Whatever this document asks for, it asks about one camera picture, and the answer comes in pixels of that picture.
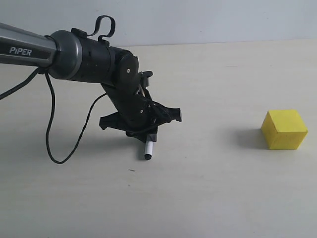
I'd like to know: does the yellow cube block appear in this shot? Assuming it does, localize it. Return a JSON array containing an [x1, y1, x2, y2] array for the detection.
[[261, 109, 308, 150]]

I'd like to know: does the black and white marker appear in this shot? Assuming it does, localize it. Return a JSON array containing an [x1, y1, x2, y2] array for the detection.
[[144, 140, 154, 160]]

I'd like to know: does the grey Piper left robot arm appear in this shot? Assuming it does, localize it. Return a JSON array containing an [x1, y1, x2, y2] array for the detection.
[[0, 24, 182, 142]]

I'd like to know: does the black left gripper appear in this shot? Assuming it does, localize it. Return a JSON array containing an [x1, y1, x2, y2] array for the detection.
[[99, 84, 182, 143]]

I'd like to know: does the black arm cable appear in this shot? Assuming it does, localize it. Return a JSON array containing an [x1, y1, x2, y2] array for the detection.
[[0, 15, 179, 165]]

